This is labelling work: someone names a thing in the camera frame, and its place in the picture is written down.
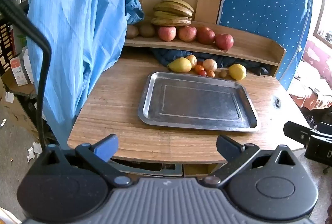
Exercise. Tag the tan persimmon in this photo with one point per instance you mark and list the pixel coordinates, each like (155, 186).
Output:
(192, 59)
(210, 65)

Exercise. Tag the small orange tomato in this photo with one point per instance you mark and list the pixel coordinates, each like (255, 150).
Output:
(210, 73)
(199, 68)

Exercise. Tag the pink-red apple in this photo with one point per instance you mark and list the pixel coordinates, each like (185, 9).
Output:
(167, 33)
(187, 33)

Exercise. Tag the yellow pear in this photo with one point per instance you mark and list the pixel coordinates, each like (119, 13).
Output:
(179, 65)

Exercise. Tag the small red tomato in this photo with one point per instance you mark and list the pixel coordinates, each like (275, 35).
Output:
(202, 73)

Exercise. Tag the pink sofa cloth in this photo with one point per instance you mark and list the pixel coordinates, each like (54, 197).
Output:
(311, 78)

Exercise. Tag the bunch of ripe bananas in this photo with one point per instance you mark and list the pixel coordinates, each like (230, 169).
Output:
(172, 12)

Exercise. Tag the black plastic crate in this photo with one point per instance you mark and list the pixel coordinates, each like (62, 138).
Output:
(5, 42)

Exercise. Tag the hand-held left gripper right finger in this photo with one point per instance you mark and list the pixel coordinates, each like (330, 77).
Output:
(228, 147)

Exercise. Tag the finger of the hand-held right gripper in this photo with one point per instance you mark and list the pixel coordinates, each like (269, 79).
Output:
(298, 133)

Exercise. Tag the dark blue cloth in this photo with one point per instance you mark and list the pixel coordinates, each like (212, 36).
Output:
(166, 54)

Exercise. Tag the yellow lemon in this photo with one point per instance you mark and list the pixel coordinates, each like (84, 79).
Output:
(237, 72)

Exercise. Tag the large brown kiwi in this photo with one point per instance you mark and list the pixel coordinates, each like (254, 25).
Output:
(131, 31)
(146, 30)

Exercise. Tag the crumpled white paper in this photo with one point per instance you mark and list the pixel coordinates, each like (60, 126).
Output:
(33, 151)

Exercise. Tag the light blue hanging cloth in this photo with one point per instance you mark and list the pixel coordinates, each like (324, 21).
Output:
(72, 19)

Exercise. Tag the window frame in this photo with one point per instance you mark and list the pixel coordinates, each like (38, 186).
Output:
(321, 19)

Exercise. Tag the white and red box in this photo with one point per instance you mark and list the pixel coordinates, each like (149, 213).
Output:
(19, 71)

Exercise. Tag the dark red apple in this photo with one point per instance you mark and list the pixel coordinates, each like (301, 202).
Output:
(224, 41)
(206, 35)

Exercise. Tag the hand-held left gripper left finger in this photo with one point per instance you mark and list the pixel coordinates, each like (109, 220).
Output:
(106, 147)

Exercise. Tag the metal tray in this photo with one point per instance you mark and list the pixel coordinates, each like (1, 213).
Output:
(197, 102)

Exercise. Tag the wooden desk shelf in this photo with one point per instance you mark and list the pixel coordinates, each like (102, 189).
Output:
(249, 45)

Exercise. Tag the small brown kiwi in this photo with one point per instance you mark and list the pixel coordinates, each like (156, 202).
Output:
(222, 73)

